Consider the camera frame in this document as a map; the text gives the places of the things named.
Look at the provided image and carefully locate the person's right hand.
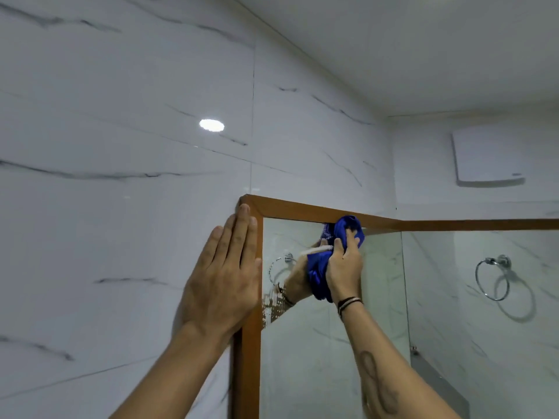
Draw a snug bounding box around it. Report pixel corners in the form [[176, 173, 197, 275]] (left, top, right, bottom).
[[326, 228, 365, 304]]

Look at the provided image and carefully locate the person's left forearm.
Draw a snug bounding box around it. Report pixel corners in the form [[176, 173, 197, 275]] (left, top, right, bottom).
[[109, 320, 234, 419]]

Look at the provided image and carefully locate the wooden framed mirror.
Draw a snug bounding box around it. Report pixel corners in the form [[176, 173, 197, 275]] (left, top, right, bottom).
[[230, 194, 559, 419]]

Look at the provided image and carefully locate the chrome towel ring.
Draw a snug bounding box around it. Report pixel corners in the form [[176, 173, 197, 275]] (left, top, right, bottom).
[[475, 255, 512, 302]]

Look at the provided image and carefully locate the blue cleaning cloth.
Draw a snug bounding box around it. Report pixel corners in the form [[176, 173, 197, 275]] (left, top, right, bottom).
[[306, 215, 366, 303]]

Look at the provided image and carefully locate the person's left hand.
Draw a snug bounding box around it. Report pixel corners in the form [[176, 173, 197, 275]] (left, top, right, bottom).
[[176, 204, 263, 342]]

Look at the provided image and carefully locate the black white cord bracelet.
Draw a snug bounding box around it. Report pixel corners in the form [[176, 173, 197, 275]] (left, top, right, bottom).
[[336, 296, 364, 321]]

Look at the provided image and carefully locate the person's right forearm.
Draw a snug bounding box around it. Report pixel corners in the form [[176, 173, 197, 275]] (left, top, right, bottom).
[[338, 299, 462, 419]]

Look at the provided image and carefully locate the white wall vent cover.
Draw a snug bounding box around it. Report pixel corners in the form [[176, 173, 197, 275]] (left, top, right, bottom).
[[451, 124, 527, 188]]

